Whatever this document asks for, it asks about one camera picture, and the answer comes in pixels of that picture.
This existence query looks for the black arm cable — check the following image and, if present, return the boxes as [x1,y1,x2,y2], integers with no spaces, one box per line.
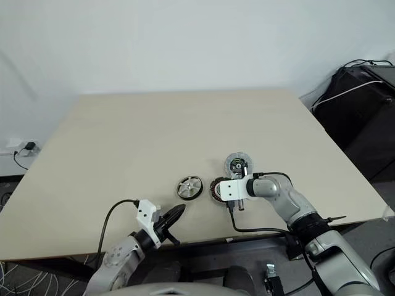
[228,171,320,286]
[96,199,140,265]

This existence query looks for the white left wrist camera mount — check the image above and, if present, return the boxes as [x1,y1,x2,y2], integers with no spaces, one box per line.
[136,199,162,249]

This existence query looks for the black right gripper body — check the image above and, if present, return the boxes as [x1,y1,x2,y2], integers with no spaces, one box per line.
[227,166,249,215]

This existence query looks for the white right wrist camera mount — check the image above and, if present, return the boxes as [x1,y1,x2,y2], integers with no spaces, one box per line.
[217,179,249,202]

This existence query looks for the thin black cable on case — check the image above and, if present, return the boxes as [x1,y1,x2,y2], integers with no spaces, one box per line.
[343,59,395,69]

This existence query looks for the motor base with circuit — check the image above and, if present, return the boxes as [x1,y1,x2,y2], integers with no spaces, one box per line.
[223,151,255,180]

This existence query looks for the white cable over case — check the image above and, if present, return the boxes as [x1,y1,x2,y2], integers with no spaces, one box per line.
[310,80,384,114]

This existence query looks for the black floor cable loop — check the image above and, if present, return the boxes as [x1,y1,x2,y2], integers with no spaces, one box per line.
[370,245,395,278]

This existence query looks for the silver spoked rotor black rim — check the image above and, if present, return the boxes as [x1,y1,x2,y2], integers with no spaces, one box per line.
[176,173,206,202]

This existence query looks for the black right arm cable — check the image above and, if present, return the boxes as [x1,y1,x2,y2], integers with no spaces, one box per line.
[228,171,320,286]

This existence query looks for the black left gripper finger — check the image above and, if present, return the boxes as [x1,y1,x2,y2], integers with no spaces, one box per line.
[167,206,187,229]
[162,203,187,223]

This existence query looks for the black table frame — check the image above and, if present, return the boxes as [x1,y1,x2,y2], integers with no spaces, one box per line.
[2,221,368,281]

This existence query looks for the black charger cable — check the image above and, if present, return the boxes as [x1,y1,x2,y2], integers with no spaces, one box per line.
[12,149,30,170]

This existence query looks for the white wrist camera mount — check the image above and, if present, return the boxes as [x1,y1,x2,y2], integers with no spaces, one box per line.
[217,179,249,202]
[136,199,162,249]

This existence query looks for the grey robot torso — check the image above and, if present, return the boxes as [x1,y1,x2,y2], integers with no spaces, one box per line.
[122,282,244,296]

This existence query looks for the white power strip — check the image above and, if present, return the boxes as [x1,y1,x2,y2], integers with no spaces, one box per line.
[0,138,41,157]

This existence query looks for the dark rug with white lines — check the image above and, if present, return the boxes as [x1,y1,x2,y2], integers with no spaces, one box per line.
[0,260,92,296]

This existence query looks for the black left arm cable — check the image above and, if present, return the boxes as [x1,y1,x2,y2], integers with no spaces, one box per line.
[96,199,140,265]

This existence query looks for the black equipment case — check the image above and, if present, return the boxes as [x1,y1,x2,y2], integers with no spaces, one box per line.
[310,64,395,183]

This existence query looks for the motor housing with copper windings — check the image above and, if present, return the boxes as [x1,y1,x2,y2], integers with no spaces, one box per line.
[209,178,231,205]

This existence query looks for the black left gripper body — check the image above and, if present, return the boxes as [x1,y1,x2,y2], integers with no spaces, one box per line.
[152,214,181,247]

